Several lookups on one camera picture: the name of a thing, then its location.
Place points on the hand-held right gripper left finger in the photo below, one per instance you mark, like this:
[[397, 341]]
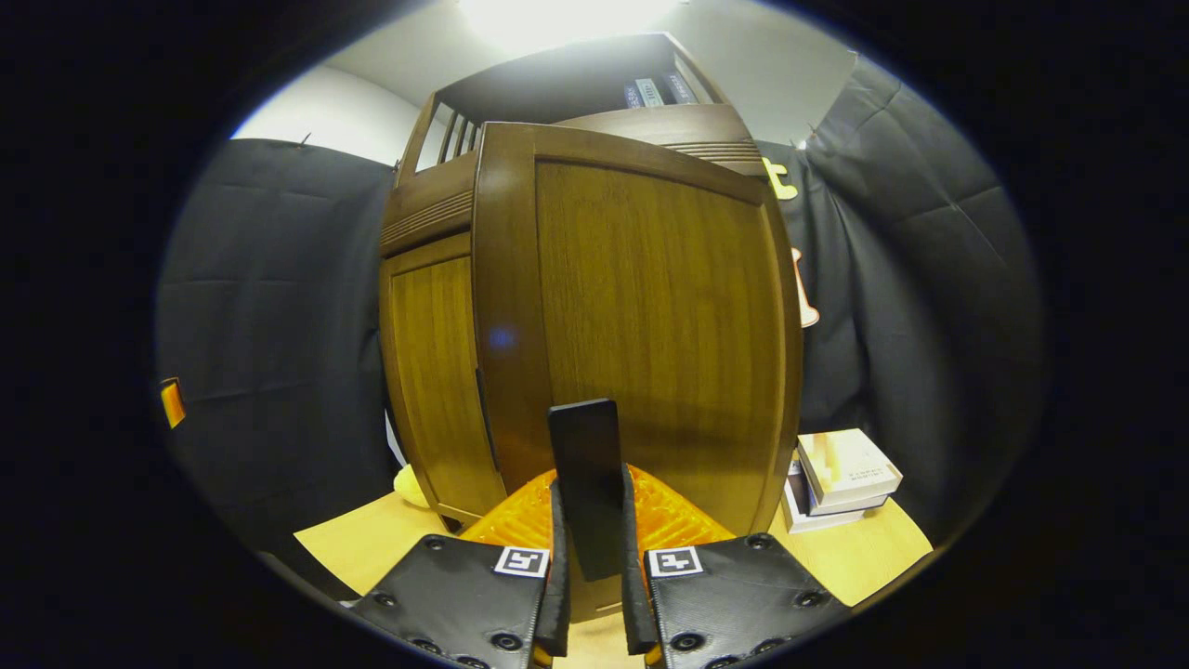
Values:
[[558, 576]]

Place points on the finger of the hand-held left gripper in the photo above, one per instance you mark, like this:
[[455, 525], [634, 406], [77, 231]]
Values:
[[172, 402]]

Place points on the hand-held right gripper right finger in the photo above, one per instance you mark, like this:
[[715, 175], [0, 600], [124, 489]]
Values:
[[634, 595]]

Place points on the wooden shoe cabinet door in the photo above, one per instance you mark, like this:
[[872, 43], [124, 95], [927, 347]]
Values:
[[437, 372], [650, 307]]

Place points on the wooden double-door shoe cabinet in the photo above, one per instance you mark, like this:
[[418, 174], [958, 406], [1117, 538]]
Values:
[[557, 84]]

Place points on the black backdrop cloth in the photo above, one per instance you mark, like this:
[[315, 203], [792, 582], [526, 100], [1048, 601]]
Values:
[[279, 279]]

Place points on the cream plush item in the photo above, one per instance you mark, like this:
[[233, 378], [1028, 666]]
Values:
[[410, 486]]

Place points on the white book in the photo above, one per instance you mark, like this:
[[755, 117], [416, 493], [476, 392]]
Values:
[[841, 510], [817, 524], [850, 465]]

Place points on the dark blue book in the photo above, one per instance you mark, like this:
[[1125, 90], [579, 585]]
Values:
[[634, 96]]

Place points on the grey spine book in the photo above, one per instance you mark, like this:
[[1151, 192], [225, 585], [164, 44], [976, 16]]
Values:
[[650, 91]]

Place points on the dark navy book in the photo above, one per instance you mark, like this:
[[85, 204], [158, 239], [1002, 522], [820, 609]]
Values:
[[678, 88]]

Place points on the large ceiling light panel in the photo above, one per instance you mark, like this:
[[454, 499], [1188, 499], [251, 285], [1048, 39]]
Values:
[[557, 19]]

